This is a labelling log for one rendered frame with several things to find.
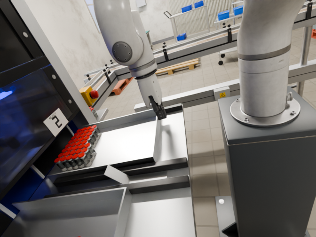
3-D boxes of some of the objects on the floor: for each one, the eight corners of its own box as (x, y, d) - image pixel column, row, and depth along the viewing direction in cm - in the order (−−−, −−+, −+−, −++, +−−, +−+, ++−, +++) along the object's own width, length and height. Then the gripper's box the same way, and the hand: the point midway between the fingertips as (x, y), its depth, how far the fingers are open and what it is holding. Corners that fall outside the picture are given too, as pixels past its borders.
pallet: (199, 56, 426) (198, 51, 420) (201, 67, 355) (199, 61, 350) (151, 68, 462) (150, 64, 456) (144, 81, 392) (143, 76, 386)
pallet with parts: (110, 81, 487) (105, 70, 471) (136, 74, 463) (131, 62, 446) (90, 101, 393) (82, 88, 377) (122, 94, 369) (115, 80, 352)
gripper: (153, 74, 45) (172, 128, 55) (157, 59, 58) (172, 105, 67) (127, 82, 47) (151, 133, 56) (137, 66, 60) (154, 110, 69)
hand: (161, 113), depth 61 cm, fingers closed, pressing on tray
